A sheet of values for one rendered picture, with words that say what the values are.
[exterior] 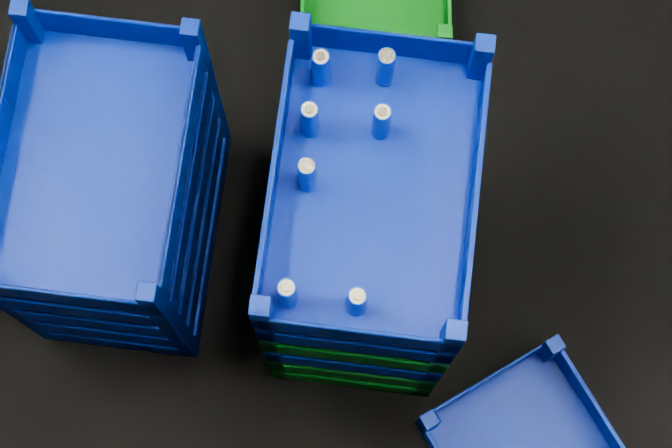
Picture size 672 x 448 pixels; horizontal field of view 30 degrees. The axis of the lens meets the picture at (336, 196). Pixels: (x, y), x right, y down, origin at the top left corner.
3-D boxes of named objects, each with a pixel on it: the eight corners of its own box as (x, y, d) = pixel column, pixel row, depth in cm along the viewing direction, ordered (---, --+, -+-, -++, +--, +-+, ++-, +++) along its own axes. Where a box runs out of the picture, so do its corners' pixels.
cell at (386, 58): (397, 47, 122) (394, 71, 128) (378, 45, 122) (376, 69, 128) (395, 65, 121) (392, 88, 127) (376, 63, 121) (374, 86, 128)
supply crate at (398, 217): (292, 41, 129) (290, 10, 121) (488, 64, 129) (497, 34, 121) (251, 328, 122) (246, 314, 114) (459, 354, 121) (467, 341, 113)
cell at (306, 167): (317, 157, 119) (318, 176, 125) (298, 155, 119) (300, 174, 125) (314, 175, 118) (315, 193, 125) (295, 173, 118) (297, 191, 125)
